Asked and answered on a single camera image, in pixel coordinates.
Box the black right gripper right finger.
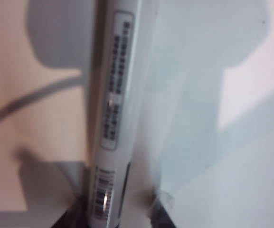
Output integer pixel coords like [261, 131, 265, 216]
[149, 189, 176, 228]

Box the black whiteboard marker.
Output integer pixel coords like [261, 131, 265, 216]
[86, 0, 143, 228]

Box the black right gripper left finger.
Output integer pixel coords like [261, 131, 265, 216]
[52, 193, 91, 228]

